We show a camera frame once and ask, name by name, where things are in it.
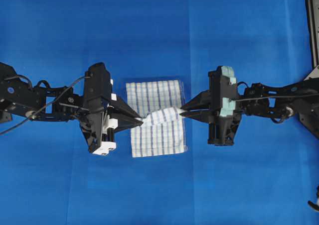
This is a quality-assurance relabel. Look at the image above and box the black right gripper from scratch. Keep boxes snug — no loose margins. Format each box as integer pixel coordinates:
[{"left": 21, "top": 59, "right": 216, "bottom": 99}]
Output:
[{"left": 180, "top": 66, "right": 241, "bottom": 145}]

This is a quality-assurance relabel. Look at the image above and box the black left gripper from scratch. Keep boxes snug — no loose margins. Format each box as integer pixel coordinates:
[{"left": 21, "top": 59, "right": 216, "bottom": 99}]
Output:
[{"left": 79, "top": 62, "right": 143, "bottom": 156}]

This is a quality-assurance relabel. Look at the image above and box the white blue striped towel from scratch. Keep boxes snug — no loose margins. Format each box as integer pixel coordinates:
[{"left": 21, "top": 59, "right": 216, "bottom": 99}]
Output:
[{"left": 126, "top": 80, "right": 187, "bottom": 158}]

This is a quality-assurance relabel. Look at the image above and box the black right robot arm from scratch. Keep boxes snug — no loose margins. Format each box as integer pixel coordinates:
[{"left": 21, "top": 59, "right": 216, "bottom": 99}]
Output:
[{"left": 181, "top": 66, "right": 319, "bottom": 146}]

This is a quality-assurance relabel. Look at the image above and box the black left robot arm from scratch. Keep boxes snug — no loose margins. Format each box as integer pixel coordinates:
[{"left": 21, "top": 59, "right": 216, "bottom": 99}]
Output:
[{"left": 0, "top": 62, "right": 143, "bottom": 156}]

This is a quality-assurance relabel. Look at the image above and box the blue table cover cloth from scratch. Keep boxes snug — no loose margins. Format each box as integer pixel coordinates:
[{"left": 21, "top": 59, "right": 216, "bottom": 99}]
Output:
[{"left": 0, "top": 0, "right": 319, "bottom": 225}]

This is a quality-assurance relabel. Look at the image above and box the black clamp at edge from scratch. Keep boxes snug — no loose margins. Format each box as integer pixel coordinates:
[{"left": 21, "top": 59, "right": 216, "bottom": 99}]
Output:
[{"left": 308, "top": 185, "right": 319, "bottom": 211}]

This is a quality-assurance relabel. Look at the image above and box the teal right wrist camera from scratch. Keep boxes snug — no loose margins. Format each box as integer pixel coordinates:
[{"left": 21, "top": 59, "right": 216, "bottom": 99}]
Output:
[{"left": 220, "top": 66, "right": 238, "bottom": 117}]

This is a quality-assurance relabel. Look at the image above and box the black aluminium frame rail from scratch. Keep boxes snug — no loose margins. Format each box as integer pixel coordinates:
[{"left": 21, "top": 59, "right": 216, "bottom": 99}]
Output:
[{"left": 305, "top": 0, "right": 319, "bottom": 68}]

